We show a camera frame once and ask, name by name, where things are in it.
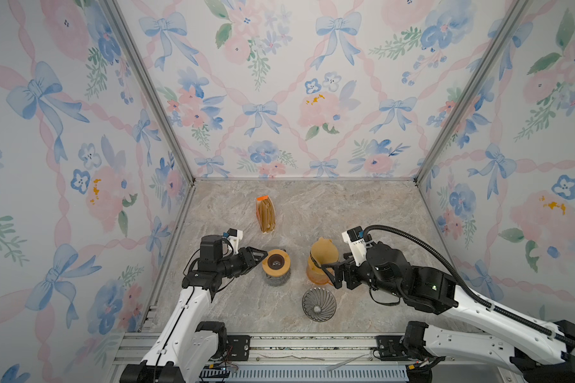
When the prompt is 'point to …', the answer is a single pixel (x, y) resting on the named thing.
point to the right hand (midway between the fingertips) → (331, 261)
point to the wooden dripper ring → (276, 273)
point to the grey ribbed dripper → (319, 304)
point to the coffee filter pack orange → (265, 214)
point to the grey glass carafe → (277, 281)
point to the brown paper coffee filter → (324, 251)
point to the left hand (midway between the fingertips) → (264, 254)
